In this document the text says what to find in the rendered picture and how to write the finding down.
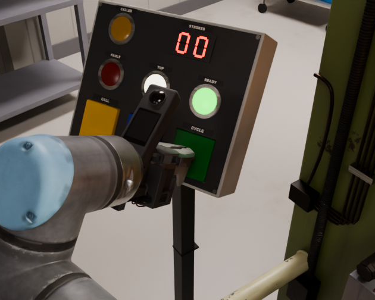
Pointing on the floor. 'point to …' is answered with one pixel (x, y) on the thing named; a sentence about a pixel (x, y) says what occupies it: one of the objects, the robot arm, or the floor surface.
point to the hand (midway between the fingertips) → (187, 149)
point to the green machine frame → (318, 116)
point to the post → (183, 241)
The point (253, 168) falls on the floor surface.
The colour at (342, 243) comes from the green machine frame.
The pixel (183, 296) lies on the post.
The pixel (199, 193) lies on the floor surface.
